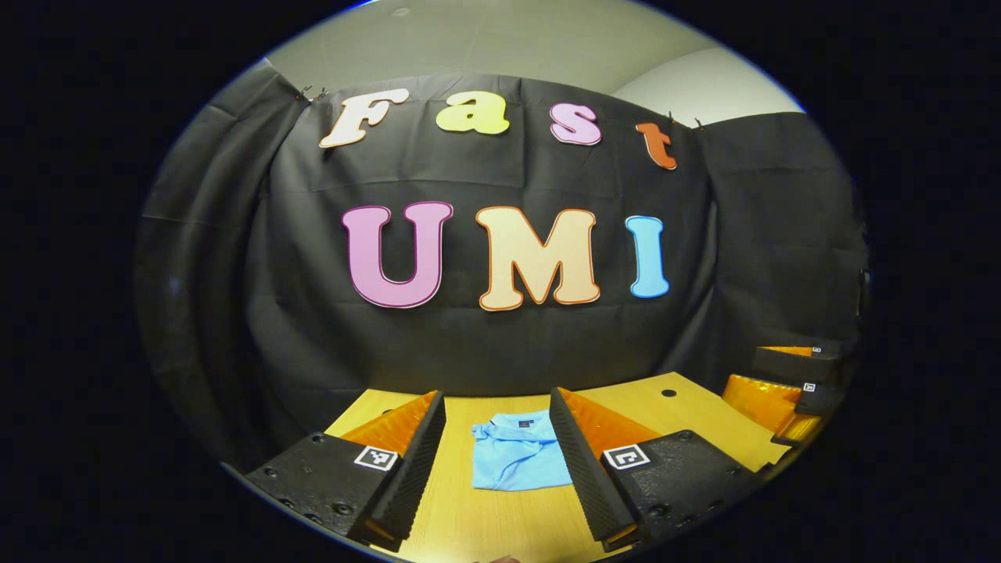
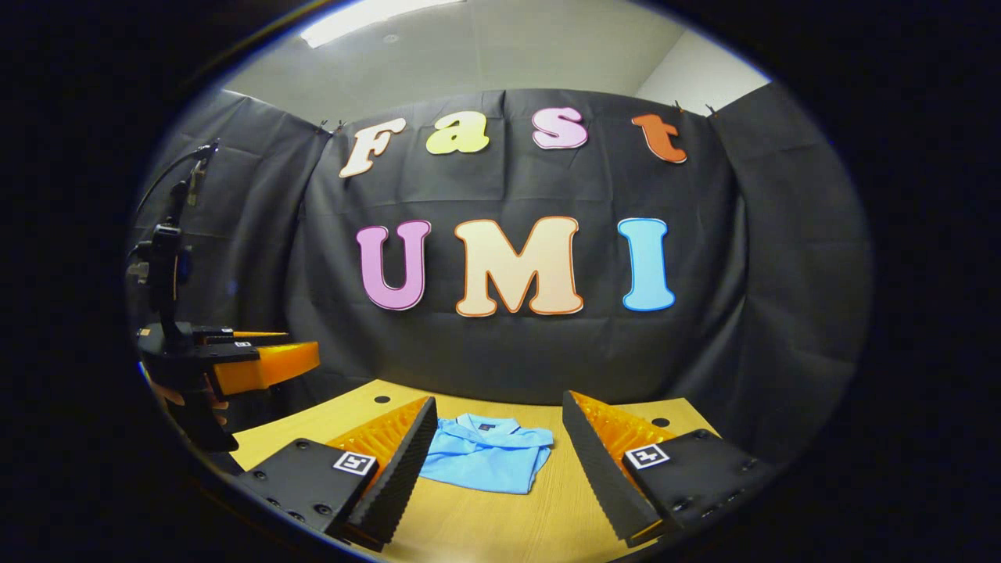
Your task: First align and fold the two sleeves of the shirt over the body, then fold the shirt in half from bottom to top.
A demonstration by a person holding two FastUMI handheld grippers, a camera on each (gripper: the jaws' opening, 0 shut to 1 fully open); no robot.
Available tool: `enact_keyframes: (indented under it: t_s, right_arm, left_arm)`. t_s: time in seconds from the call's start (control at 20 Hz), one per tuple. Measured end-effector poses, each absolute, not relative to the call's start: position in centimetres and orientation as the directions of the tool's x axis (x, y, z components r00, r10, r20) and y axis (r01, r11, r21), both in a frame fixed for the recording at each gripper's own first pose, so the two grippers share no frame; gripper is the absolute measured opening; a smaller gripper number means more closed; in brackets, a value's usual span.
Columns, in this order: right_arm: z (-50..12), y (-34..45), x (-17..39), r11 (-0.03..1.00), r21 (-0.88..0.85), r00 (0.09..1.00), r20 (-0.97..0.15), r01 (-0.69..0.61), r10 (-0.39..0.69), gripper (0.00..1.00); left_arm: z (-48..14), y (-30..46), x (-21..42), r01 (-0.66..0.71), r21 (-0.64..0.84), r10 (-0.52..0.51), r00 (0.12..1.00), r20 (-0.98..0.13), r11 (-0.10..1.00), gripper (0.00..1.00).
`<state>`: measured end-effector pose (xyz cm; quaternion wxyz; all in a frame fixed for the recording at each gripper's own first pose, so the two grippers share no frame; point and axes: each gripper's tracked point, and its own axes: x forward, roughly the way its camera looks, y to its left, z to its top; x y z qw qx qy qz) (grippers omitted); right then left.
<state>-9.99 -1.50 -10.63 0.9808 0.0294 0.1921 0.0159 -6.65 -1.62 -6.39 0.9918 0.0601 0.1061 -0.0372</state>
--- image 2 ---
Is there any rectangular ceiling light panel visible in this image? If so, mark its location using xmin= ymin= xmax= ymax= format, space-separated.
xmin=300 ymin=0 xmax=464 ymax=49

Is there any light blue T-shirt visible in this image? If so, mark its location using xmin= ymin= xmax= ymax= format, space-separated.
xmin=419 ymin=412 xmax=555 ymax=496

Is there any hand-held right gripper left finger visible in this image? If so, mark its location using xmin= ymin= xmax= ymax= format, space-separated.
xmin=233 ymin=396 xmax=440 ymax=547

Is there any black backdrop cloth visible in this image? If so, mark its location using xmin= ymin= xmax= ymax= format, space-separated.
xmin=125 ymin=78 xmax=875 ymax=470

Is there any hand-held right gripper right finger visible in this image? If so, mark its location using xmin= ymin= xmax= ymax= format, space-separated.
xmin=561 ymin=389 xmax=777 ymax=548

